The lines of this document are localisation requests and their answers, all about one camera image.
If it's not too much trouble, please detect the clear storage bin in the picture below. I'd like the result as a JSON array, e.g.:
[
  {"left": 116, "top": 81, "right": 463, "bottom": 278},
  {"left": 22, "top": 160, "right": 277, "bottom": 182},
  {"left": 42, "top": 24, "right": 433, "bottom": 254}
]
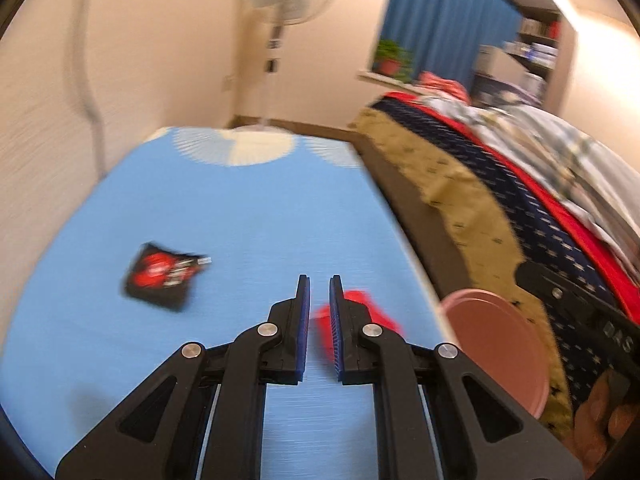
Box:
[{"left": 472, "top": 72, "right": 531, "bottom": 106}]

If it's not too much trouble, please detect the grey wall cable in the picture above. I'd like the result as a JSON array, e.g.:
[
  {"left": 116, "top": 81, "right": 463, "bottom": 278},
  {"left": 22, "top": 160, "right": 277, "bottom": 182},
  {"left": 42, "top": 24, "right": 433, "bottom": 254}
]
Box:
[{"left": 62, "top": 0, "right": 108, "bottom": 178}]

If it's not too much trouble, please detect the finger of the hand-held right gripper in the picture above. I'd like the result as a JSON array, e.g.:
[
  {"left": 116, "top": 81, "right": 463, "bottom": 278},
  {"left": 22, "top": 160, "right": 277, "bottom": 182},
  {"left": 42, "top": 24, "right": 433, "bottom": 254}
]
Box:
[{"left": 516, "top": 261, "right": 582, "bottom": 314}]

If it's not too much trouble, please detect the dark bed frame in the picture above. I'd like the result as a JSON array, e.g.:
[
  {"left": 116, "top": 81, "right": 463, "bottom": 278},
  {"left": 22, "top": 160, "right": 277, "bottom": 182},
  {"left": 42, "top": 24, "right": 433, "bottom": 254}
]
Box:
[{"left": 352, "top": 140, "right": 471, "bottom": 311}]

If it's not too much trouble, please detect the bed with star blanket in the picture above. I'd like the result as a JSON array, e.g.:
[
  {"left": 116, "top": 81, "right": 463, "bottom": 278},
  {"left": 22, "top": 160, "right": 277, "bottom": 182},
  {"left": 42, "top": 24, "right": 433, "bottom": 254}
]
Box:
[{"left": 347, "top": 92, "right": 640, "bottom": 431}]

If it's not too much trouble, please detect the potted green plant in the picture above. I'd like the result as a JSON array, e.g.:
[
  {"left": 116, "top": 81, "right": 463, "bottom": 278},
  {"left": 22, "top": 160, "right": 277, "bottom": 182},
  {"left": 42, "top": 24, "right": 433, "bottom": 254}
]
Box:
[{"left": 372, "top": 40, "right": 415, "bottom": 83}]

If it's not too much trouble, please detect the white windowsill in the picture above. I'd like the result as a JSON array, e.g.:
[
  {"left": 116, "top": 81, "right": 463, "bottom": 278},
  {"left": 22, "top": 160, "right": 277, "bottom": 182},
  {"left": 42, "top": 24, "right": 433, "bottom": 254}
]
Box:
[{"left": 357, "top": 71, "right": 426, "bottom": 96}]

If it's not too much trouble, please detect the blue curtain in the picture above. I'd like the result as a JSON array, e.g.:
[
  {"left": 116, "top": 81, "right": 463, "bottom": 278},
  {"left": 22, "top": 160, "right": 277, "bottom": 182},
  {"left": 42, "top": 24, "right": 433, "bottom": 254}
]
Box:
[{"left": 380, "top": 0, "right": 521, "bottom": 91}]

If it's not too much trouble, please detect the striped plaid quilt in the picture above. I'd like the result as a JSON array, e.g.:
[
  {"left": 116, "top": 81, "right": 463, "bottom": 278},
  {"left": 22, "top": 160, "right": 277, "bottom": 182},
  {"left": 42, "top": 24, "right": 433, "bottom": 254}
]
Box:
[{"left": 440, "top": 95, "right": 640, "bottom": 241}]

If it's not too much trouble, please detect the pink round bin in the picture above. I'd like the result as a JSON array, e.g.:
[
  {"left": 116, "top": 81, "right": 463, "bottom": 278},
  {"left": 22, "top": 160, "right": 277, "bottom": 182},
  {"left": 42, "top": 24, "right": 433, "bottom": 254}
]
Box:
[{"left": 440, "top": 289, "right": 548, "bottom": 418}]

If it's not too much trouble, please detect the red wrapper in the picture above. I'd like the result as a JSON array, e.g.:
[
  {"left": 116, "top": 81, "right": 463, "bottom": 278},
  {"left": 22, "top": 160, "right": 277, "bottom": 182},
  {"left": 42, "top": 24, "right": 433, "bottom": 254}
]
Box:
[{"left": 310, "top": 289, "right": 406, "bottom": 361}]

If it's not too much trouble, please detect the pink cloth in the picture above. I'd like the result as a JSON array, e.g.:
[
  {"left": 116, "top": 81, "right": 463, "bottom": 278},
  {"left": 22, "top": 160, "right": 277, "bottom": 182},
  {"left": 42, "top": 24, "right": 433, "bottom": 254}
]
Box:
[{"left": 417, "top": 71, "right": 471, "bottom": 103}]

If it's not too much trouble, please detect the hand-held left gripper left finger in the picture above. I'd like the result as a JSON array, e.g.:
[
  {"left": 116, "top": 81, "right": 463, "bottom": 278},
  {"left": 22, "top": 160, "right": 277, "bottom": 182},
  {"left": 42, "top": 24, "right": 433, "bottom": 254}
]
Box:
[{"left": 55, "top": 274, "right": 311, "bottom": 480}]

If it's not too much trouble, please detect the black red snack packet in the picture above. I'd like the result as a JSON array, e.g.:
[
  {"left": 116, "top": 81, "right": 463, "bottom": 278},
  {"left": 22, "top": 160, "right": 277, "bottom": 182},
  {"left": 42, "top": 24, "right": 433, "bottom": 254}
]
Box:
[{"left": 120, "top": 242, "right": 213, "bottom": 313}]

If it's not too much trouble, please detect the white cardboard box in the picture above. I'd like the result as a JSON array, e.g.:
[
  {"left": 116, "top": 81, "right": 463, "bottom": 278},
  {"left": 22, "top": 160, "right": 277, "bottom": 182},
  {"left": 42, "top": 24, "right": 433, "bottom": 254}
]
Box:
[{"left": 475, "top": 45, "right": 526, "bottom": 78}]

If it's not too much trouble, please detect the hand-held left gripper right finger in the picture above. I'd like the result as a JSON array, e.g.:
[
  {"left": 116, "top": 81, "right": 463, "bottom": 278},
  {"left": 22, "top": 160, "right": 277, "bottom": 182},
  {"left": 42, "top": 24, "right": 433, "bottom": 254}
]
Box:
[{"left": 328, "top": 275, "right": 586, "bottom": 480}]

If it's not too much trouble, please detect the person's right hand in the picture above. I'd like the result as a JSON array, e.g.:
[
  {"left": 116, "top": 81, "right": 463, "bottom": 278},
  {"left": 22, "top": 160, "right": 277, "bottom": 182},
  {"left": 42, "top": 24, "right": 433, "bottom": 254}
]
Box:
[{"left": 572, "top": 370, "right": 640, "bottom": 467}]

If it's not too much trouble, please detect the wooden bookshelf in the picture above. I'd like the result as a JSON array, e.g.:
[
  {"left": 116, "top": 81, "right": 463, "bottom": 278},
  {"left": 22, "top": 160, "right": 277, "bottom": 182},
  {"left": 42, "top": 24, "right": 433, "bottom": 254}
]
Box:
[{"left": 505, "top": 7, "right": 561, "bottom": 81}]

